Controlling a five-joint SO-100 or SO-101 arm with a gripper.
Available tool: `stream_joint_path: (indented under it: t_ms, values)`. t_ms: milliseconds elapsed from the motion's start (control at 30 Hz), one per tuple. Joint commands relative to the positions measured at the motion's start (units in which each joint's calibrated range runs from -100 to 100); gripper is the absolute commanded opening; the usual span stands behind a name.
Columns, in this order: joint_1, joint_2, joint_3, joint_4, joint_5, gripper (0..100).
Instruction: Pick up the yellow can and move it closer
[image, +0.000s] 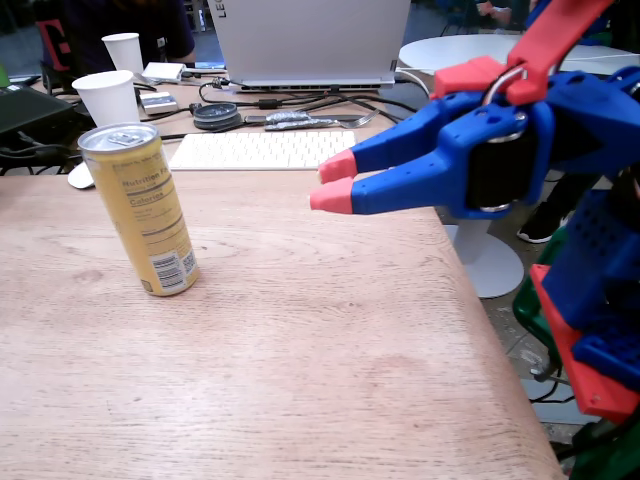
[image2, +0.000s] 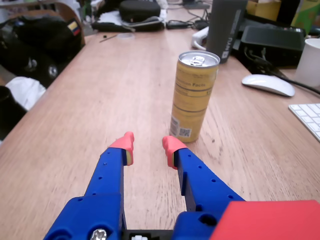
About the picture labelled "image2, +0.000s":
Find white paper cup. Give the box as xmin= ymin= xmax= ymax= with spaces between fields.
xmin=293 ymin=38 xmax=320 ymax=89

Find grey NYU tumbler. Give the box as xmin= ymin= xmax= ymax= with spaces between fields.
xmin=205 ymin=0 xmax=248 ymax=65

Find crumpled white bag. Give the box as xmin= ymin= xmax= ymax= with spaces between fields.
xmin=157 ymin=0 xmax=169 ymax=20

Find black box device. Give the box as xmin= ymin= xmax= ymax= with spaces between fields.
xmin=240 ymin=25 xmax=306 ymax=67

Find red camera mount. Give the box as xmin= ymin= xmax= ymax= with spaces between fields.
xmin=209 ymin=199 xmax=320 ymax=240

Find thin black device cables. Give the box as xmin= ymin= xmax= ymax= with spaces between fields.
xmin=243 ymin=46 xmax=275 ymax=74

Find black headphone case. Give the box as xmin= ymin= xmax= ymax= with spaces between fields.
xmin=118 ymin=0 xmax=162 ymax=24

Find yellow green box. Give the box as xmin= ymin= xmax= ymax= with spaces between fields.
xmin=290 ymin=0 xmax=320 ymax=36

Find yellow energy drink can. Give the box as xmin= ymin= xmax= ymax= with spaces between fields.
xmin=169 ymin=50 xmax=221 ymax=143

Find white keyboard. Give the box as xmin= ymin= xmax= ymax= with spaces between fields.
xmin=288 ymin=103 xmax=320 ymax=143

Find black pen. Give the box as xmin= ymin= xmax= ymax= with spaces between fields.
xmin=99 ymin=34 xmax=118 ymax=43

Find white computer mouse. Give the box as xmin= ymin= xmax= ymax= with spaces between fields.
xmin=241 ymin=74 xmax=296 ymax=97

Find flat black pouch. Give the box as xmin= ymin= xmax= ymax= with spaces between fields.
xmin=91 ymin=16 xmax=166 ymax=33

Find yellow cardboard box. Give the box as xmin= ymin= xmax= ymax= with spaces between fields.
xmin=246 ymin=0 xmax=282 ymax=22

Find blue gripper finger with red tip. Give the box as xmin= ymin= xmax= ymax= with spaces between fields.
xmin=42 ymin=131 xmax=136 ymax=240
xmin=161 ymin=135 xmax=246 ymax=240

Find thick black cable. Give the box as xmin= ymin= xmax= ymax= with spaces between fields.
xmin=271 ymin=69 xmax=320 ymax=96

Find white plastic bag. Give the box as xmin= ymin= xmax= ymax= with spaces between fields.
xmin=4 ymin=76 xmax=48 ymax=111

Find black backpack with flag patch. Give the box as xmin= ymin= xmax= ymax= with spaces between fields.
xmin=0 ymin=15 xmax=85 ymax=88

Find black charger brick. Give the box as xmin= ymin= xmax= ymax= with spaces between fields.
xmin=165 ymin=20 xmax=190 ymax=30

